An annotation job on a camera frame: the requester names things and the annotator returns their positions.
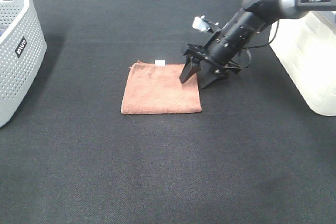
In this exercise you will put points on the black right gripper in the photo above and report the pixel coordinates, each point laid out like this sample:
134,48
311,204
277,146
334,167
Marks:
212,62

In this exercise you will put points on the brown towel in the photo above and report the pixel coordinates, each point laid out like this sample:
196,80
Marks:
153,89

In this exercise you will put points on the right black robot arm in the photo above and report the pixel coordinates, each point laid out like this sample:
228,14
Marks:
255,15

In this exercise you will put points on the black table mat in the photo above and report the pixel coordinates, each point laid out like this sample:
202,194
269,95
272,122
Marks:
255,154

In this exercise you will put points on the white plastic bin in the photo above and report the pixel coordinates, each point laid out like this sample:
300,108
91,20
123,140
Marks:
306,49

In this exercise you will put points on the grey perforated laundry basket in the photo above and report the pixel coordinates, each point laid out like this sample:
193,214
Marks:
23,47

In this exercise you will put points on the blue cloth in basket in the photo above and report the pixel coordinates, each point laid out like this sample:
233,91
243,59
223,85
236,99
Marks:
2,30

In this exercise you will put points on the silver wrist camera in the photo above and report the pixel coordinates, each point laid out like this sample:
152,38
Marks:
203,25

